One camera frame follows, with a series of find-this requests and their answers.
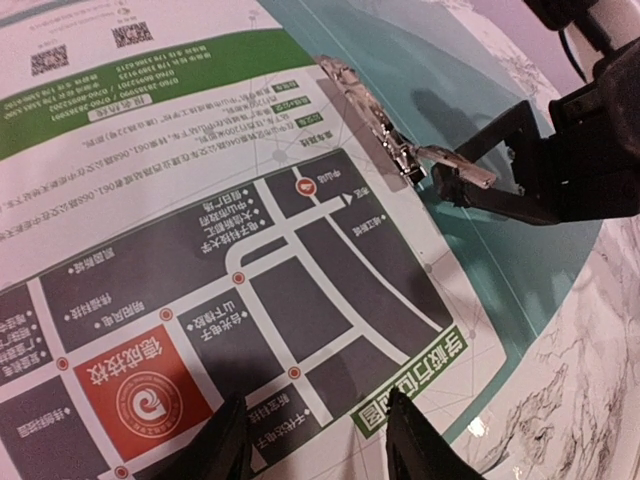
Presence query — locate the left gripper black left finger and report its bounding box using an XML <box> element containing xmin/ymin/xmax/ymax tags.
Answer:
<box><xmin>134</xmin><ymin>395</ymin><xmax>250</xmax><ymax>480</ymax></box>

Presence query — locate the green map flyer sheet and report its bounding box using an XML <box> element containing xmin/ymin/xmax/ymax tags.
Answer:
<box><xmin>1</xmin><ymin>1</ymin><xmax>506</xmax><ymax>479</ymax></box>

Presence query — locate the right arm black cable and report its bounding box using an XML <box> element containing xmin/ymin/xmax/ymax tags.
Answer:
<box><xmin>559</xmin><ymin>27</ymin><xmax>591</xmax><ymax>84</ymax></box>

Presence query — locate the teal file folder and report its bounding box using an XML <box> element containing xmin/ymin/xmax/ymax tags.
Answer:
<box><xmin>265</xmin><ymin>1</ymin><xmax>600</xmax><ymax>440</ymax></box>

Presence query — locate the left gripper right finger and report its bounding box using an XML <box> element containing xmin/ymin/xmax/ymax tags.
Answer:
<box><xmin>386</xmin><ymin>388</ymin><xmax>484</xmax><ymax>480</ymax></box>

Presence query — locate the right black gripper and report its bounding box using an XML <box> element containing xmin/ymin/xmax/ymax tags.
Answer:
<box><xmin>431</xmin><ymin>39</ymin><xmax>639</xmax><ymax>226</ymax></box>

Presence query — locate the metal folder clip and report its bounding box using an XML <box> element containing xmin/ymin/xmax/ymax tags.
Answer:
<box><xmin>314</xmin><ymin>53</ymin><xmax>499</xmax><ymax>190</ymax></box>

